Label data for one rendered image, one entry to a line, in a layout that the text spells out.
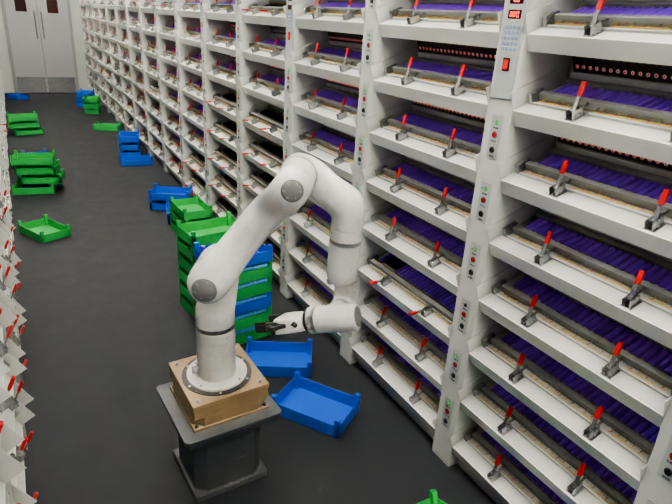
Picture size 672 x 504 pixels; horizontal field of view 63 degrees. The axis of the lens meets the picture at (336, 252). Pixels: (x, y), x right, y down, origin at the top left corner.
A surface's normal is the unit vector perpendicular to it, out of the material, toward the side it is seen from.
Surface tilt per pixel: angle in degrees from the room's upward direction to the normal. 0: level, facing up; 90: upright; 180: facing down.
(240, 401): 90
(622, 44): 111
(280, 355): 0
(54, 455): 0
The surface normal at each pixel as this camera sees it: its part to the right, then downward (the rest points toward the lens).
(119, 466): 0.06, -0.92
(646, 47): -0.84, 0.45
